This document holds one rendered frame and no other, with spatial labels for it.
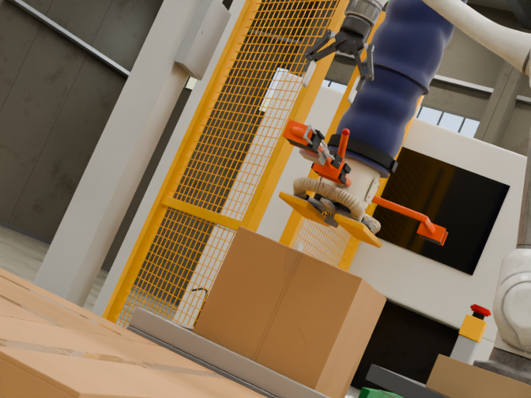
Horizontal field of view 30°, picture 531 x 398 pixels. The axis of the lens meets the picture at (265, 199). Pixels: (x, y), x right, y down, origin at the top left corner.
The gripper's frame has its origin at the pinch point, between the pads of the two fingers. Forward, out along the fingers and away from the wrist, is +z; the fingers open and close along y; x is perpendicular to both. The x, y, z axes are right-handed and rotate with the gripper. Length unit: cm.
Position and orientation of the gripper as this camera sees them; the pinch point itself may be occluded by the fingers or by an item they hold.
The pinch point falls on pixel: (328, 89)
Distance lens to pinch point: 263.6
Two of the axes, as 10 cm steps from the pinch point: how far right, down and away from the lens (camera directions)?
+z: -4.0, 9.1, -0.9
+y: -8.7, -3.5, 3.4
